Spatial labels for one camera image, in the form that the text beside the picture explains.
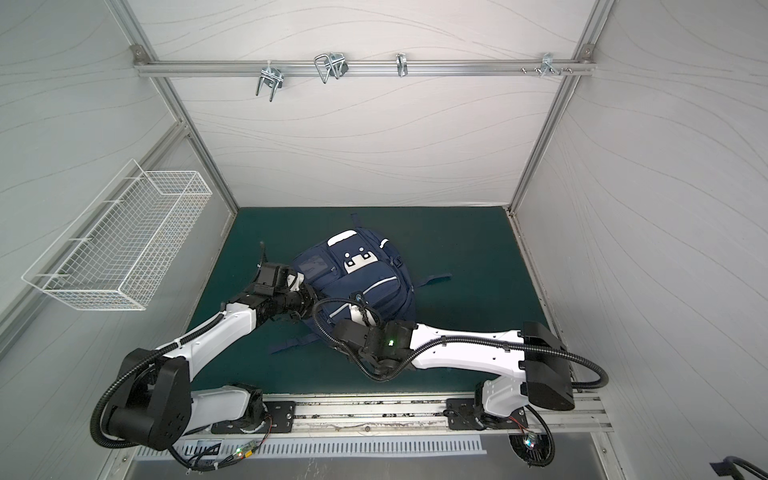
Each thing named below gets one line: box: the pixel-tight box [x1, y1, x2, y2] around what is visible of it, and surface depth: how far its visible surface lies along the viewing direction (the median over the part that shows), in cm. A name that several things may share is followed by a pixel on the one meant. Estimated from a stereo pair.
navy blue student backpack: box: [270, 213, 451, 353], surface depth 95 cm
